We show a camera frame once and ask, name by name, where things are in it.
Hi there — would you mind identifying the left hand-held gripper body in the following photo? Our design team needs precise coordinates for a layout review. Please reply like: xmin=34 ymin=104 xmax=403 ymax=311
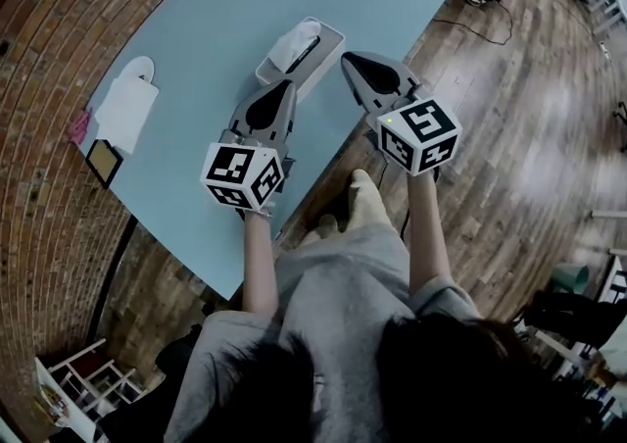
xmin=199 ymin=79 xmax=299 ymax=213

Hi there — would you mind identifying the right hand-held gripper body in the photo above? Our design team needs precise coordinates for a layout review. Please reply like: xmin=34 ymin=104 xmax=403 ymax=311
xmin=340 ymin=50 xmax=463 ymax=178

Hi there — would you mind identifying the white tissue box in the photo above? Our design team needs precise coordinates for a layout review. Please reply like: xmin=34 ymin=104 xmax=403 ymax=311
xmin=255 ymin=16 xmax=346 ymax=102

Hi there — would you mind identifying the person's left forearm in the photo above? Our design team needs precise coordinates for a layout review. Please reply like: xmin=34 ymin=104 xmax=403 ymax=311
xmin=240 ymin=208 xmax=281 ymax=320

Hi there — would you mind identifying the person's right forearm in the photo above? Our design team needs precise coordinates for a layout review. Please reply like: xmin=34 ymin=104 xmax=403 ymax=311
xmin=406 ymin=170 xmax=455 ymax=296

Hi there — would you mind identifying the person's beige shoe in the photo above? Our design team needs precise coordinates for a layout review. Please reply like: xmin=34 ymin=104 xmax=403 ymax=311
xmin=342 ymin=168 xmax=394 ymax=232
xmin=302 ymin=214 xmax=340 ymax=247

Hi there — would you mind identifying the person's grey clothing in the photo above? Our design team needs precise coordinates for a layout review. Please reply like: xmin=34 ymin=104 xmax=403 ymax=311
xmin=163 ymin=221 xmax=484 ymax=443

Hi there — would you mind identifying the pink paper scrap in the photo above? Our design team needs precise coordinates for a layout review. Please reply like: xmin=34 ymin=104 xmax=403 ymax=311
xmin=68 ymin=109 xmax=95 ymax=144

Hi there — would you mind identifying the green bucket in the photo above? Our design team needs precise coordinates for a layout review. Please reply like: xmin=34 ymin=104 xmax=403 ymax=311
xmin=552 ymin=262 xmax=590 ymax=296

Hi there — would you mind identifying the black bag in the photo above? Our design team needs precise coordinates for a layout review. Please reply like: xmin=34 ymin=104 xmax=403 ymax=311
xmin=520 ymin=288 xmax=627 ymax=350

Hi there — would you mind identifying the white shelf rack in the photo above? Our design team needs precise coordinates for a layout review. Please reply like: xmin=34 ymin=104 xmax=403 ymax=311
xmin=32 ymin=337 xmax=149 ymax=435

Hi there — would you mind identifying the black floor cable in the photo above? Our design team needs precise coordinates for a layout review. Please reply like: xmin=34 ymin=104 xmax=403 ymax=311
xmin=430 ymin=0 xmax=514 ymax=47

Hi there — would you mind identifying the black picture frame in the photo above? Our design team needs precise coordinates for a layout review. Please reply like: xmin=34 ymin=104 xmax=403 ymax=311
xmin=84 ymin=137 xmax=125 ymax=191

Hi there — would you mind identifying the white furniture frame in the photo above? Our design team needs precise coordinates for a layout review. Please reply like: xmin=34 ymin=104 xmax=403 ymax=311
xmin=589 ymin=0 xmax=627 ymax=36

